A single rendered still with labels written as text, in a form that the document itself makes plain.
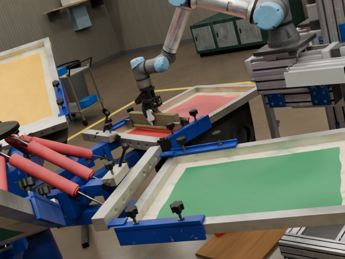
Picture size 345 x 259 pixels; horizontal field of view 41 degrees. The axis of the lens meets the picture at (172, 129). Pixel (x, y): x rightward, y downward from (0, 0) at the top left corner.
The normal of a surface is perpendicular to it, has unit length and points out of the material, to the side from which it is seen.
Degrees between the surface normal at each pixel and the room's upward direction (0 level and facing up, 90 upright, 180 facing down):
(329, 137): 90
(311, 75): 90
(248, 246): 0
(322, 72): 90
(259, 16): 94
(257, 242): 0
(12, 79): 32
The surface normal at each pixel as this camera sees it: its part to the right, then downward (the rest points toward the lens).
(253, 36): -0.61, 0.42
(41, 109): -0.15, -0.63
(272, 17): -0.27, 0.44
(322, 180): -0.29, -0.91
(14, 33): 0.74, -0.01
